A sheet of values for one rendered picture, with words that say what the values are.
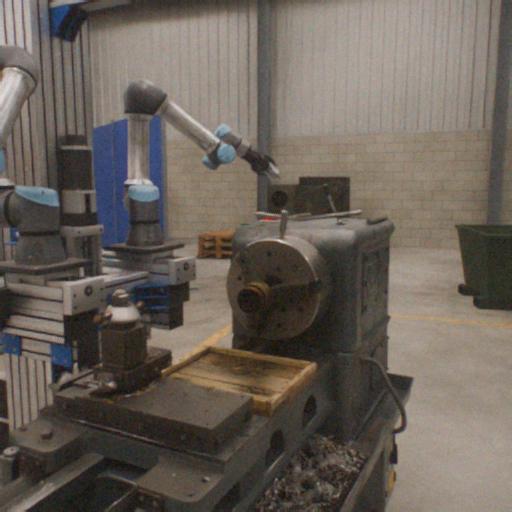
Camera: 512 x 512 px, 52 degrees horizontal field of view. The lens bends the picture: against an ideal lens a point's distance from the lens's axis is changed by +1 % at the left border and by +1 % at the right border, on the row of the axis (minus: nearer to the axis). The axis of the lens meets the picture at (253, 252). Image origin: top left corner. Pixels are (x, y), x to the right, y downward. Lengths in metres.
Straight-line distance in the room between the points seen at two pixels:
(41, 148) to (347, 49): 10.56
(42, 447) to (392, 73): 11.21
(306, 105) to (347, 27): 1.78
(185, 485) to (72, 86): 1.49
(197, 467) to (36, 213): 0.97
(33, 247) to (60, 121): 0.52
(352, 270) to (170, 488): 0.94
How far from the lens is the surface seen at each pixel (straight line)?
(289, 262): 1.55
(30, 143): 1.96
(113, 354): 1.15
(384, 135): 11.69
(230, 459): 1.00
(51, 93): 1.99
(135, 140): 2.20
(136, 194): 2.04
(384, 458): 2.14
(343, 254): 1.65
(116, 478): 1.14
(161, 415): 1.05
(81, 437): 1.16
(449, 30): 12.01
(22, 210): 1.70
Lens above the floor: 1.41
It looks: 8 degrees down
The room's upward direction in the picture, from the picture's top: straight up
